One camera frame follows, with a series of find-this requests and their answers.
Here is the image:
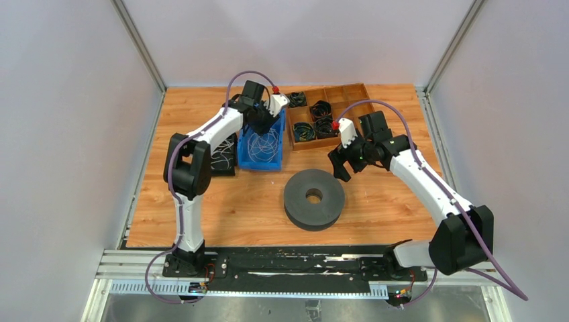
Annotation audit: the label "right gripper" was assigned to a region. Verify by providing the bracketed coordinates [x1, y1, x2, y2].
[328, 129, 374, 182]

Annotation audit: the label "white wire cable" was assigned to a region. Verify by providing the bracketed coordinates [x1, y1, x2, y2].
[246, 129, 281, 164]

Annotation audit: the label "dark grey cable spool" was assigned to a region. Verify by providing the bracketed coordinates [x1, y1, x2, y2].
[283, 169, 346, 231]

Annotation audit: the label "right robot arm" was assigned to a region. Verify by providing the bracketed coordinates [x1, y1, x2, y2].
[328, 111, 494, 280]

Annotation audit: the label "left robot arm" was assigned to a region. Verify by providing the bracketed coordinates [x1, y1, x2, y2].
[164, 81, 289, 277]

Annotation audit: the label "blue plastic bin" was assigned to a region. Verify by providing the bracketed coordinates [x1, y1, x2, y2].
[237, 109, 286, 171]

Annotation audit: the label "rolled tie dark floral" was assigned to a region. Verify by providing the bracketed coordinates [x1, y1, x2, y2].
[314, 116, 337, 140]

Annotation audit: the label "rolled tie green pattern back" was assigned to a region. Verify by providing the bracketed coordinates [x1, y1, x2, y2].
[287, 91, 307, 108]

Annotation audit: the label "rolled tie yellow green front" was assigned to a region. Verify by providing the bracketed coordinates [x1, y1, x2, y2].
[293, 122, 316, 142]

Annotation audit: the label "wooden compartment tray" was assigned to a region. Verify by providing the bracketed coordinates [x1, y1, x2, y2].
[286, 83, 374, 151]

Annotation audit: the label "rolled tie orange pattern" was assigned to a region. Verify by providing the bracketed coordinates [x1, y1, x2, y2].
[309, 100, 332, 121]

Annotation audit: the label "black plastic bin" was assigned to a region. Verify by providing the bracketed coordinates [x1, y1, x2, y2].
[211, 133, 238, 176]

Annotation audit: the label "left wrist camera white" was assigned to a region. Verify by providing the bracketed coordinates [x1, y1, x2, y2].
[264, 93, 289, 117]

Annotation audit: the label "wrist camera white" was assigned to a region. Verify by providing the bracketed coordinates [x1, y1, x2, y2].
[338, 118, 358, 149]
[264, 93, 289, 117]

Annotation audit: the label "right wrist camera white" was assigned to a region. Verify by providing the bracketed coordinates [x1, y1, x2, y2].
[338, 118, 358, 149]

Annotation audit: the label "white wires in black bin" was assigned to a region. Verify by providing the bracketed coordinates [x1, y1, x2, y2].
[211, 135, 236, 170]

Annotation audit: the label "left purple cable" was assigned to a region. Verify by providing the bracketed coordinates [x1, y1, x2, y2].
[144, 70, 280, 305]

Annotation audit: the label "purple cable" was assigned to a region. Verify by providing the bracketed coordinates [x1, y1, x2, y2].
[332, 100, 530, 302]
[144, 70, 280, 305]

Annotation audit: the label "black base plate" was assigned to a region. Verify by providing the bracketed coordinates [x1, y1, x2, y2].
[163, 245, 420, 280]

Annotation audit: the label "aluminium frame rail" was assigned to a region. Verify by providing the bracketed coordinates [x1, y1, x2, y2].
[95, 251, 496, 299]

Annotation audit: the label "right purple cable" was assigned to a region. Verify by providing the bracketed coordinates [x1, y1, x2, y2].
[332, 100, 530, 302]

